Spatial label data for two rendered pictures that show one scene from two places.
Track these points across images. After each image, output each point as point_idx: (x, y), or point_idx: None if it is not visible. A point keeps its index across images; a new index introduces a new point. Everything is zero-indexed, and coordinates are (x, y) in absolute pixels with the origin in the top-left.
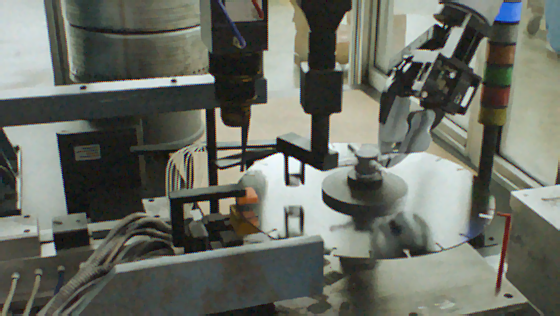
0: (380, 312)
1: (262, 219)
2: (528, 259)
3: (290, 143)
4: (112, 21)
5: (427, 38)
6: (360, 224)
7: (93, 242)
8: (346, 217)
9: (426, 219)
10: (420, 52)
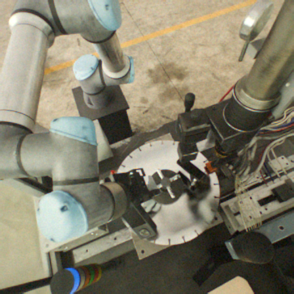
0: None
1: (201, 159)
2: None
3: (197, 167)
4: None
5: (134, 199)
6: (166, 160)
7: (270, 191)
8: (171, 165)
9: (142, 166)
10: (140, 186)
